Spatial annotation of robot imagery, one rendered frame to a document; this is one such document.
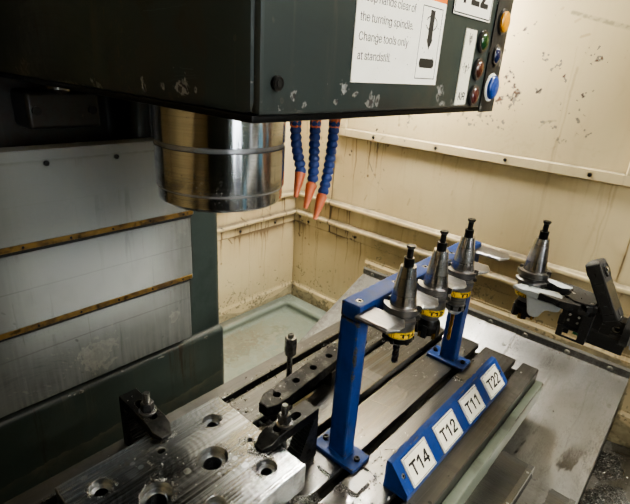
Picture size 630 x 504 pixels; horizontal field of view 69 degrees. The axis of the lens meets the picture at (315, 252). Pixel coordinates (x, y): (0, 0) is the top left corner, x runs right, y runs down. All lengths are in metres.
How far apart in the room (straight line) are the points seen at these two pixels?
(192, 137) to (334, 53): 0.19
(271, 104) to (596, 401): 1.27
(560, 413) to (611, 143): 0.70
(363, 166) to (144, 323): 0.95
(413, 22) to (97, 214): 0.72
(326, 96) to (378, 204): 1.29
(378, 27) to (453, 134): 1.07
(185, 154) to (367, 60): 0.22
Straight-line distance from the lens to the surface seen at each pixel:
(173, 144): 0.54
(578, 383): 1.50
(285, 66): 0.38
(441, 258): 0.84
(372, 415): 1.04
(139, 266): 1.10
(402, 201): 1.63
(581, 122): 1.40
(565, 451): 1.39
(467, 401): 1.07
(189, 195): 0.54
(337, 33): 0.42
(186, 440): 0.85
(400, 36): 0.50
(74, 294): 1.06
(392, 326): 0.73
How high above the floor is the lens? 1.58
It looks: 22 degrees down
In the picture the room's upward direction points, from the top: 4 degrees clockwise
